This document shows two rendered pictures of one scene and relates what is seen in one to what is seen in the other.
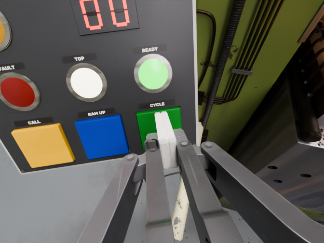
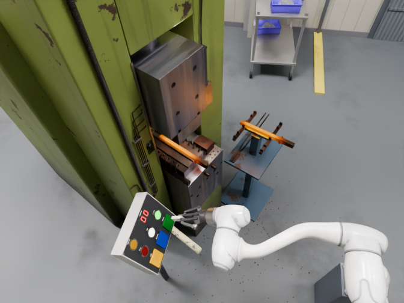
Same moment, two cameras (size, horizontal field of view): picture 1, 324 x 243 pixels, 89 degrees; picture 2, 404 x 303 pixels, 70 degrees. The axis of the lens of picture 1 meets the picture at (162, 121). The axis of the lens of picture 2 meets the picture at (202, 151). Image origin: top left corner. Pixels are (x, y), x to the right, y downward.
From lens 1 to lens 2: 1.41 m
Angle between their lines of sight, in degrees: 39
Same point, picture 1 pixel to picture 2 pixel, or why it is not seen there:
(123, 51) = (151, 218)
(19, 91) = (145, 250)
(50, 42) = (142, 232)
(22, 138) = (153, 261)
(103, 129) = (161, 237)
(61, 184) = not seen: outside the picture
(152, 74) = (157, 215)
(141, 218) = (183, 295)
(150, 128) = (167, 225)
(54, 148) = (159, 255)
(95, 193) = not seen: outside the picture
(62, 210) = not seen: outside the picture
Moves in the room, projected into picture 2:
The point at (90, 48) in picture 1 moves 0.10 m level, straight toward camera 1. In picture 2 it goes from (146, 225) to (166, 223)
